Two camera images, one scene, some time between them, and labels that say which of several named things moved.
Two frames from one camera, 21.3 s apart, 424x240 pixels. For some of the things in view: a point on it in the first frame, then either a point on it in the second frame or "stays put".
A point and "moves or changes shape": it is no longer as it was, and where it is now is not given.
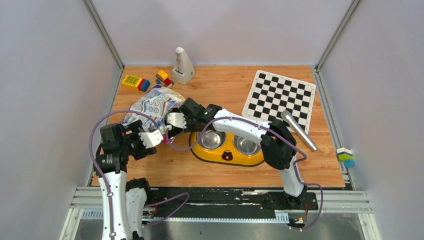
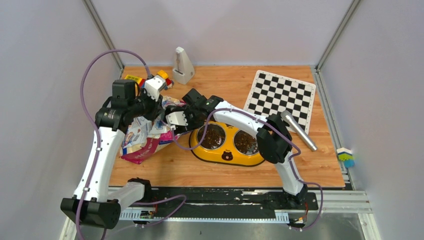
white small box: (183, 70) stays put
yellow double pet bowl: (211, 145) stays put
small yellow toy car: (162, 78) stays put
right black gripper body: (191, 125) stays put
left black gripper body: (138, 149) -> (148, 107)
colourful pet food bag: (151, 109) moves or changes shape
